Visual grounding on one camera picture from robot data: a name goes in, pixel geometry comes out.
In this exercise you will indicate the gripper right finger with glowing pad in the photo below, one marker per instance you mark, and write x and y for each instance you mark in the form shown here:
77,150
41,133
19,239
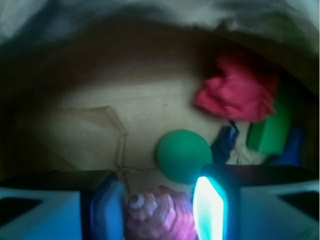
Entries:
256,202

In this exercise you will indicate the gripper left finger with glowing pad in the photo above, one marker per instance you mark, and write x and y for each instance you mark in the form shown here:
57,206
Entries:
62,205

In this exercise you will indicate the orange spiral sea shell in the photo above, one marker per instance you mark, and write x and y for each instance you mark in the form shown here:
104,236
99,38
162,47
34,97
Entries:
160,214

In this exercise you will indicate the green dimpled ball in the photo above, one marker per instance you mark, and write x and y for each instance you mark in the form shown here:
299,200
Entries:
181,155

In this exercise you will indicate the green rectangular block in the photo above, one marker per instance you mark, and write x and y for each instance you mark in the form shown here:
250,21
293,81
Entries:
269,137

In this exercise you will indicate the blue plastic bottle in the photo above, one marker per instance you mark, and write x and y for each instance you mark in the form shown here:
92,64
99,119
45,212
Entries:
292,153

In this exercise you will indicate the crumpled red paper ball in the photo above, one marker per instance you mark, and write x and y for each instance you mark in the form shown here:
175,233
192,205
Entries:
245,88

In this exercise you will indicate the crumpled brown paper bag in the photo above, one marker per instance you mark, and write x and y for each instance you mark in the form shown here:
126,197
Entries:
94,84

